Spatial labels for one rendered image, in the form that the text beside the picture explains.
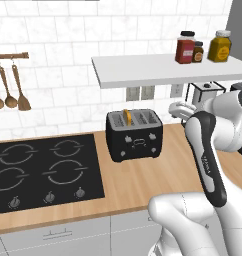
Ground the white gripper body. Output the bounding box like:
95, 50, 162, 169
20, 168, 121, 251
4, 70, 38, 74
168, 101, 197, 119

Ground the golden bread slice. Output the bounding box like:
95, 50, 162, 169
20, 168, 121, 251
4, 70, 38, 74
122, 108, 133, 127

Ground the black toaster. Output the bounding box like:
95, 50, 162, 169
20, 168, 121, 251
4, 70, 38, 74
105, 108, 164, 164

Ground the small brown jar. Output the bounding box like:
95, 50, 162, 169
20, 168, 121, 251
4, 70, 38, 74
192, 40, 205, 64

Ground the red jar with black lid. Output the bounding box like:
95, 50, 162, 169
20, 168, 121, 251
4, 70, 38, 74
174, 30, 196, 65

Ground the yellow jar with white lid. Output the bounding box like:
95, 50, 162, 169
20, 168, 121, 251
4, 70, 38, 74
207, 29, 233, 64

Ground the grey hob knob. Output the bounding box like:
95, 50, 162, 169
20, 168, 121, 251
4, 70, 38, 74
43, 191, 56, 204
75, 186, 87, 199
9, 196, 21, 209

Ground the black hob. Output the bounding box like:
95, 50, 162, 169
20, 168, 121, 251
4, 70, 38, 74
0, 133, 106, 216

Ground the wooden spatula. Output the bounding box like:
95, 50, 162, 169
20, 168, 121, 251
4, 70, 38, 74
10, 59, 32, 112

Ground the grey drawer front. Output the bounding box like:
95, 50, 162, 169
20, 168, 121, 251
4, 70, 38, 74
0, 215, 112, 256

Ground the white appliance with black frame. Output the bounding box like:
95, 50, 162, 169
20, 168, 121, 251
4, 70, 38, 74
185, 81, 227, 107

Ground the white wall shelf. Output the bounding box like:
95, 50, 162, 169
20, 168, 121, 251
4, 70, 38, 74
91, 53, 242, 90

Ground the grey drawer handle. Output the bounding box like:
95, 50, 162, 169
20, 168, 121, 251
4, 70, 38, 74
42, 228, 74, 241

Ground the wooden wall rail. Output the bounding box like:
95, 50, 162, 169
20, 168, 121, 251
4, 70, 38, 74
0, 51, 30, 61

